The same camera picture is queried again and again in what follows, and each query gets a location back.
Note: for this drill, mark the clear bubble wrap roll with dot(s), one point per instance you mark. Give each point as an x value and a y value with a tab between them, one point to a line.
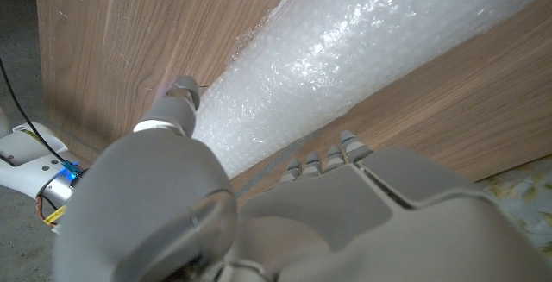
345	58

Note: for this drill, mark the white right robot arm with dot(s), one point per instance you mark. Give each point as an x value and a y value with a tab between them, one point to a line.
26	161

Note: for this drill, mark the floral printed backdrop cloth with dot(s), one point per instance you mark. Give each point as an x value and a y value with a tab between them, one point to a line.
526	196

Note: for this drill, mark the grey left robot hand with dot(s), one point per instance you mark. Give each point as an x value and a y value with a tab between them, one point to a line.
302	230

